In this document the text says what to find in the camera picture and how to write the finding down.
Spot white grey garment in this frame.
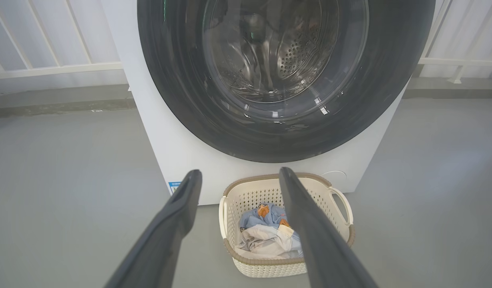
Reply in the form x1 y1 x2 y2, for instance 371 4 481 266
235 224 305 260

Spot round white filter cover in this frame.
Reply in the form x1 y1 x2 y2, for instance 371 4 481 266
321 170 347 181

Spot black round glass washer door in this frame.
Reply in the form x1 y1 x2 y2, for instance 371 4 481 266
137 0 436 164

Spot blue cartoon print garment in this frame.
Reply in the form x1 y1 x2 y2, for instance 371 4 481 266
239 202 302 242

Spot stainless steel washer drum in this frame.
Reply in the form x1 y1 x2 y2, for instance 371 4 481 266
206 0 339 103

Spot white washing machine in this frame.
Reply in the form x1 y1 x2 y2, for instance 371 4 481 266
101 0 446 206

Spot white metal railing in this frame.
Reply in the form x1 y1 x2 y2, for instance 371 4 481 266
0 0 123 80
418 0 492 84

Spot cream perforated laundry basket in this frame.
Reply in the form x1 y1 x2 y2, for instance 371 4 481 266
219 173 355 278

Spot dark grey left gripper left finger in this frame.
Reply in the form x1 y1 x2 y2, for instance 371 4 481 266
104 169 203 288

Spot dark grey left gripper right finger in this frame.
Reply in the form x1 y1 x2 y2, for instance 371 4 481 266
279 167 379 288

